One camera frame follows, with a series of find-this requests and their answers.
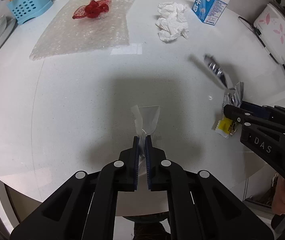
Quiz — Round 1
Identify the blue white milk carton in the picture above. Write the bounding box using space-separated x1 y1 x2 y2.
192 0 233 26

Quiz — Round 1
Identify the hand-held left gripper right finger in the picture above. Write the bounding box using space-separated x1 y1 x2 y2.
145 135 274 240

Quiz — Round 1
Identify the blue plastic utensil holder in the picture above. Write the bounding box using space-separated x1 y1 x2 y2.
7 0 53 25

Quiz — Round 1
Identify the clear bubble wrap sheet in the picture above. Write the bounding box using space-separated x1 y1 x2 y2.
29 0 138 61

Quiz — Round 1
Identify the kitchen base cabinet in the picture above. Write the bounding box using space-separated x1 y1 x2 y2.
0 174 45 224

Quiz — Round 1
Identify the red mesh net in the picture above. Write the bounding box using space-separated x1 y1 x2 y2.
72 0 112 20

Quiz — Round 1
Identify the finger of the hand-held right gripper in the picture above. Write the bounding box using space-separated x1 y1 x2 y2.
224 104 285 137
243 102 285 130

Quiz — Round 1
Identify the black power cord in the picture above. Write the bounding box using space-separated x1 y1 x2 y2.
238 16 267 48

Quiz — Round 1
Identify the white flowered rice cooker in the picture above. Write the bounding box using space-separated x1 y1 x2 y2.
253 3 285 64

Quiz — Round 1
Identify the clear plastic bag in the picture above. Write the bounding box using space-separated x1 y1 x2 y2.
130 104 161 160

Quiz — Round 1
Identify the white tissue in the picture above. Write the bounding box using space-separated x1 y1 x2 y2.
156 2 189 42

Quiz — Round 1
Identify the person's leg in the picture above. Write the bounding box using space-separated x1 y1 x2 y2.
134 221 163 240

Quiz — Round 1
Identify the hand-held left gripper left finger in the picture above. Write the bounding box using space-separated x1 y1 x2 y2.
10 136 140 240

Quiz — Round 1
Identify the yellow snack bag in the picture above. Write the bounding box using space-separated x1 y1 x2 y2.
189 54 244 138

